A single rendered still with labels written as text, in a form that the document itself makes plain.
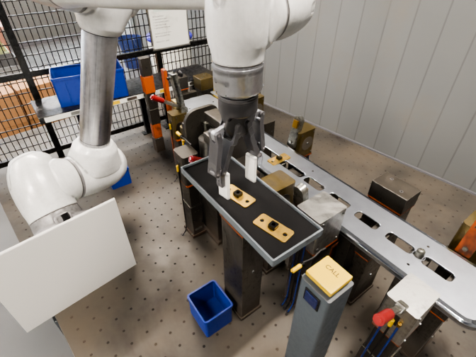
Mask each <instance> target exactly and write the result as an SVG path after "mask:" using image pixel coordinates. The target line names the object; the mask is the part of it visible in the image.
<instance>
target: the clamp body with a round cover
mask: <svg viewBox="0 0 476 357"><path fill-rule="evenodd" d="M261 180H262V181H264V182H265V183H266V184H268V185H269V186H270V187H271V188H272V189H274V190H275V191H276V192H278V193H279V194H280V195H282V196H283V197H284V198H285V199H286V200H288V201H289V202H290V203H292V204H293V195H294V190H293V188H294V187H295V179H293V178H292V177H290V176H289V175H287V174H286V173H285V172H284V171H281V170H277V171H275V172H273V173H272V174H269V175H267V176H265V177H263V178H261ZM284 263H285V260H283V261H282V262H280V263H279V264H277V265H276V266H274V267H272V266H271V265H270V264H269V263H268V262H267V261H266V260H265V259H263V267H262V271H263V272H264V273H265V274H266V275H267V274H268V273H270V272H271V271H273V270H274V269H276V268H278V267H279V266H280V265H282V264H284Z"/></svg>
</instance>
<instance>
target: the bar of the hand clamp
mask: <svg viewBox="0 0 476 357"><path fill-rule="evenodd" d="M177 73H178V74H177ZM177 73H175V74H174V72H169V73H168V75H169V76H168V77H167V78H166V79H167V80H170V82H171V86H172V89H173V92H174V96H175V99H176V103H177V104H179V105H180V108H182V107H183V106H185V103H184V99H183V95H182V92H181V87H180V84H179V80H178V77H183V73H182V71H181V70H178V71H177ZM179 110H180V109H179Z"/></svg>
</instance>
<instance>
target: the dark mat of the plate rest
mask: <svg viewBox="0 0 476 357"><path fill-rule="evenodd" d="M185 170H186V171H187V172H188V174H189V175H190V176H191V177H192V178H193V179H194V180H195V181H196V182H197V183H198V184H199V185H200V186H201V187H202V188H203V189H204V190H205V191H206V192H207V193H208V194H209V195H210V196H211V197H212V198H213V199H214V200H215V201H216V202H217V203H218V204H219V205H220V206H221V207H222V208H223V209H224V210H225V211H226V212H227V213H228V214H229V215H230V216H231V217H232V218H233V219H234V220H235V221H236V222H237V223H238V224H239V225H240V226H241V227H242V228H243V229H244V230H245V231H246V232H247V233H248V234H249V235H250V236H251V237H252V238H253V239H254V240H255V241H256V242H257V243H258V244H259V245H260V246H261V247H262V248H263V249H264V250H265V251H266V252H267V253H268V254H269V255H270V256H271V257H272V258H273V259H275V258H276V257H278V256H280V255H281V254H282V253H284V252H286V251H287V250H289V249H290V248H292V247H294V246H295V245H296V244H298V243H300V242H301V241H303V240H304V239H306V238H308V237H309V236H311V235H312V234H314V233H315V232H317V231H319V229H317V228H316V227H315V226H314V225H313V224H312V223H310V222H309V221H308V220H306V219H305V218H304V217H303V216H302V215H301V214H299V213H298V212H297V211H295V210H294V209H293V208H291V207H290V206H289V205H288V204H287V203H285V202H284V201H283V200H281V199H280V198H279V197H278V196H277V195H276V194H274V193H273V192H272V191H270V190H269V189H268V188H267V187H265V186H264V185H263V184H262V183H260V182H259V181H258V180H256V182H255V183H254V182H252V181H250V180H249V179H247V178H245V170H244V169H243V168H242V167H241V166H240V165H238V164H237V163H236V162H234V161H233V160H232V159H231V160H230V162H229V166H228V170H227V173H229V180H230V184H232V185H234V186H236V187H237V188H239V189H240V190H242V191H244V192H245V193H247V194H248V195H250V196H251V197H253V198H255V199H256V201H255V202H254V203H253V204H251V205H250V206H249V207H247V208H243V207H242V206H240V205H239V204H237V203H236V202H234V201H233V200H231V199H229V200H228V199H226V198H224V197H223V196H221V195H220V194H219V186H218V185H217V179H216V178H215V177H214V176H213V175H211V174H209V173H208V159H207V160H205V161H202V162H199V163H197V164H194V165H192V166H189V167H187V168H185ZM261 214H266V215H267V216H269V217H271V218H273V219H274V220H276V221H277V222H279V223H281V224H282V225H284V226H286V227H287V228H289V229H290V230H292V231H294V235H293V236H292V237H291V238H290V239H289V240H288V241H287V242H286V243H282V242H280V241H279V240H277V239H276V238H274V237H272V236H271V235H270V234H268V233H267V232H265V231H263V230H262V229H260V228H259V227H257V226H256V225H254V224H253V221H254V220H255V219H256V218H257V217H259V216H260V215H261Z"/></svg>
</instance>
